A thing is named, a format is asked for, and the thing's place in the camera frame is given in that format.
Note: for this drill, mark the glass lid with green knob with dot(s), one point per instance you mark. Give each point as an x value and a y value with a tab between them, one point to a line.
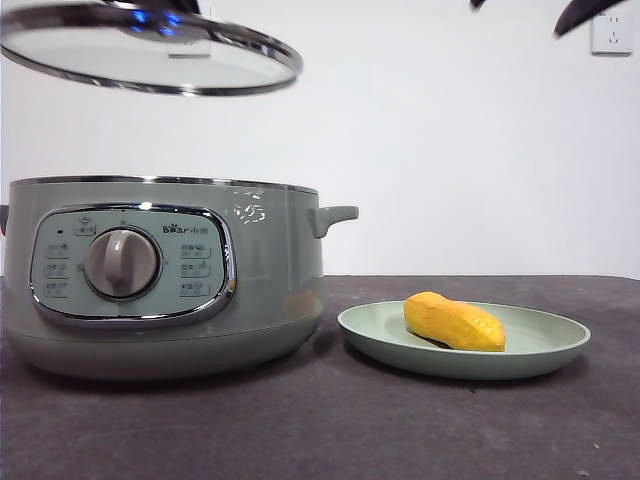
150	75

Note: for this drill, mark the pale green round plate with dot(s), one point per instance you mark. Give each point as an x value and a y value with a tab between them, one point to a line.
380	330

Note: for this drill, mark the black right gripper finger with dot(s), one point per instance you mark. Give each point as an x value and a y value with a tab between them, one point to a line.
580	15
482	2

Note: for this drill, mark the yellow corn cob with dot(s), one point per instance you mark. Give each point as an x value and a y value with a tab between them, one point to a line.
455	322

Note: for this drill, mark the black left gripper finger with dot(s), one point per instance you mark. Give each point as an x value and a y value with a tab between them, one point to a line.
191	5

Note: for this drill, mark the green electric steamer pot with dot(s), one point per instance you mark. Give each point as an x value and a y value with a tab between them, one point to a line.
270	280

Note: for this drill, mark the white wall socket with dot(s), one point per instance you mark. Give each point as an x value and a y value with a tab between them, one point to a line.
190	49
616	42

